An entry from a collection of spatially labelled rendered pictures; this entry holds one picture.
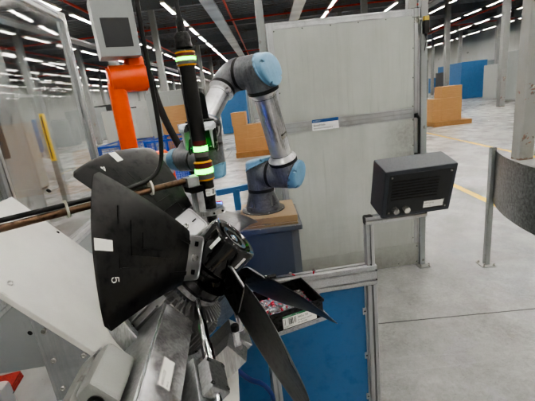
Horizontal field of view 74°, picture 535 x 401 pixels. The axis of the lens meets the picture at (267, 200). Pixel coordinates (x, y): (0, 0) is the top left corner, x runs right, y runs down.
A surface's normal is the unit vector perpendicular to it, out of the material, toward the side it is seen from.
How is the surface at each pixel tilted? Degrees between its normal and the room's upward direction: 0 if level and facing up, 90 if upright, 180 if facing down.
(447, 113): 90
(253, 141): 90
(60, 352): 90
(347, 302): 90
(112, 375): 50
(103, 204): 71
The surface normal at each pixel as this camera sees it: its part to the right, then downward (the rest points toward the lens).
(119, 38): 0.47, 0.19
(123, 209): 0.89, -0.30
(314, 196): 0.11, 0.26
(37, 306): 0.69, -0.72
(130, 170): 0.40, -0.63
